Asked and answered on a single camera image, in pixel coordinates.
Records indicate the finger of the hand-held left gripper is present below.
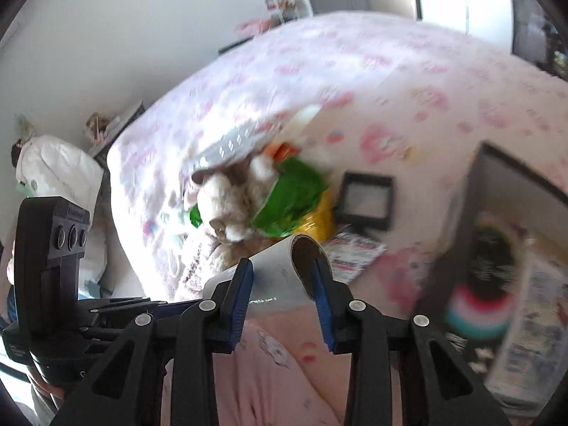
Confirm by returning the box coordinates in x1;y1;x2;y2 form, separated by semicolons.
86;296;200;321
80;325;130;343

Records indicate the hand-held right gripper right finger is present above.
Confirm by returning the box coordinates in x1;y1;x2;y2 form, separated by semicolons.
310;258;515;426

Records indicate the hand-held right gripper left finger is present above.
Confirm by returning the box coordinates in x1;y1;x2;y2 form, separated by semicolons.
51;257;255;426

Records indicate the white tube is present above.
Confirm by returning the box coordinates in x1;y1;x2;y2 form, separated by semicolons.
203;234;330;318

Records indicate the black storage box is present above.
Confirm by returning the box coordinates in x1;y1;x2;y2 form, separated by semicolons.
410;141;568;411

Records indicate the red white printed packet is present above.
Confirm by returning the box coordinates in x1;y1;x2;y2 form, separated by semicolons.
327;230;388;281

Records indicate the yellow packet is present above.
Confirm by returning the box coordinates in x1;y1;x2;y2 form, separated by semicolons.
290;189;340;242

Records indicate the beige plush toy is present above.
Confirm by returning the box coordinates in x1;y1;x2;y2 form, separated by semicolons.
192;155;287;256

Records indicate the white plastic bag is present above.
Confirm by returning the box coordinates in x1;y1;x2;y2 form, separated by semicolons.
11;135;109;287

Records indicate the green snack packet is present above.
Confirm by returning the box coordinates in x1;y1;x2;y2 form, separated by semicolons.
190;155;330;238

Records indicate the dark holographic card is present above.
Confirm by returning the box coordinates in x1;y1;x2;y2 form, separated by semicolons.
444;213;522;342

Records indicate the silver foil packet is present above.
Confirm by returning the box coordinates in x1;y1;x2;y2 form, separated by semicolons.
191;105;322;176

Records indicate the pink cartoon printed blanket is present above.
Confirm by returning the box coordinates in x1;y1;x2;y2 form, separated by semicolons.
106;11;568;426

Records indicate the small black frame box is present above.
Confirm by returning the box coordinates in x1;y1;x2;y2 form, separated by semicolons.
334;171;397;232

